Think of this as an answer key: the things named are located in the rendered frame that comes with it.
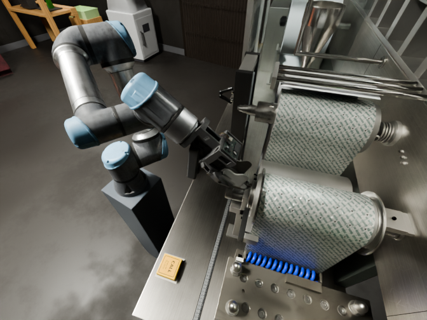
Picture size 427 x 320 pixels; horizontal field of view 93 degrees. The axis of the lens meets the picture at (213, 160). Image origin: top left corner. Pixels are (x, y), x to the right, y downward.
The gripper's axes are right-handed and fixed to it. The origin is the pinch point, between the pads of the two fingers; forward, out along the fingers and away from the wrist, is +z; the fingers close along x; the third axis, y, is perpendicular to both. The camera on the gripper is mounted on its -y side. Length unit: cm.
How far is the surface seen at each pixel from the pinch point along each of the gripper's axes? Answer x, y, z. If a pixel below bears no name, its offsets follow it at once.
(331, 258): -8.2, 7.8, 27.3
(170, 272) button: -19.6, -37.3, 7.7
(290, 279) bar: -13.4, -4.4, 27.9
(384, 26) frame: 76, 41, 18
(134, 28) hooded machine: 322, -209, -153
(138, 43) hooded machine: 322, -228, -137
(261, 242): -8.1, -5.8, 15.9
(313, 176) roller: 10.3, 10.3, 16.2
